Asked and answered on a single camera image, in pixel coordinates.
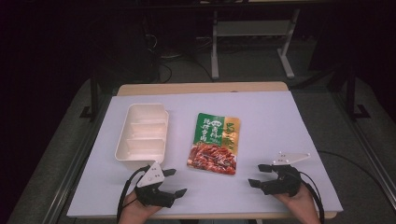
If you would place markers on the white divided plastic container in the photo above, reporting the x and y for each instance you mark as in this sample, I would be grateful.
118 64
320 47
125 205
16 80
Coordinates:
143 137

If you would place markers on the person's left hand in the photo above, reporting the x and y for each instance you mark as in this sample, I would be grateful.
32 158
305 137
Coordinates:
134 213

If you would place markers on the black metal stand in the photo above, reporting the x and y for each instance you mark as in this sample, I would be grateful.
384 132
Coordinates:
93 99
351 96

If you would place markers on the white table cover sheet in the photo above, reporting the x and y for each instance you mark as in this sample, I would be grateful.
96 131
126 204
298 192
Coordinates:
274 124

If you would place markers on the green and red food packet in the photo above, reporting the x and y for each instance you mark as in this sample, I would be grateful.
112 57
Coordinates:
214 144

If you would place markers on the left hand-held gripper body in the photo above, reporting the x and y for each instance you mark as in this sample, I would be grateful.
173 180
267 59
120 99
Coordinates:
152 179

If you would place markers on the person's right hand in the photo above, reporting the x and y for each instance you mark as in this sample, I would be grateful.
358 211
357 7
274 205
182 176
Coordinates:
302 208

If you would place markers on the silver metal rail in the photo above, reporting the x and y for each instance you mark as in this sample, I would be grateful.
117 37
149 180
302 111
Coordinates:
68 174
370 155

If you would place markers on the white metal table frame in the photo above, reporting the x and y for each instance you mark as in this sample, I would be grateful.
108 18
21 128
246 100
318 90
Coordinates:
252 28

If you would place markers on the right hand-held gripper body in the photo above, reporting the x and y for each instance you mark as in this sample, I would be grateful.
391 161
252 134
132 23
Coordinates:
285 182

